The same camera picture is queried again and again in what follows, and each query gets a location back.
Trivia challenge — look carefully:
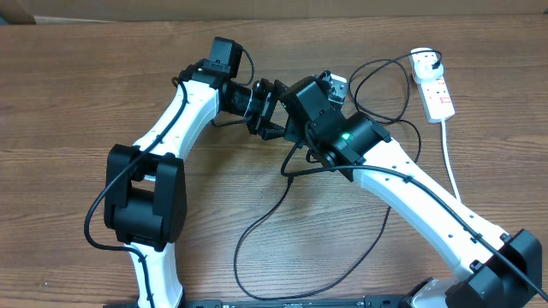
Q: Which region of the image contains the black charger cable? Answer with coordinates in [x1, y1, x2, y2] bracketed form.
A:
[233, 50, 444, 301]

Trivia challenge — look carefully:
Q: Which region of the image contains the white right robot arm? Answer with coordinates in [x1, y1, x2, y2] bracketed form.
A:
[279, 76, 547, 307]

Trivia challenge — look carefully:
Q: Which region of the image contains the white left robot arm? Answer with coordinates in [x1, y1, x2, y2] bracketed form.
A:
[98, 37, 284, 307]

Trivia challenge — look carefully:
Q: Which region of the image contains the white charger plug adapter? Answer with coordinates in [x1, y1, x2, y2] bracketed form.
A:
[408, 47, 444, 84]

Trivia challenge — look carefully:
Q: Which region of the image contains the white power strip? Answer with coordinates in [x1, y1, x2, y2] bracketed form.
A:
[408, 47, 456, 124]

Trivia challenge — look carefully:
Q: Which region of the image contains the cardboard panel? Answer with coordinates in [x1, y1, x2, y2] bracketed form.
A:
[1, 0, 547, 24]

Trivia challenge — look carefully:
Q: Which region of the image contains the white power strip cord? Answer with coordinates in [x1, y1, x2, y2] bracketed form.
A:
[439, 119, 462, 202]

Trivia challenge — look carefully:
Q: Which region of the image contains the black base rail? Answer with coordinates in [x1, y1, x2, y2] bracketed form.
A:
[102, 293, 412, 308]

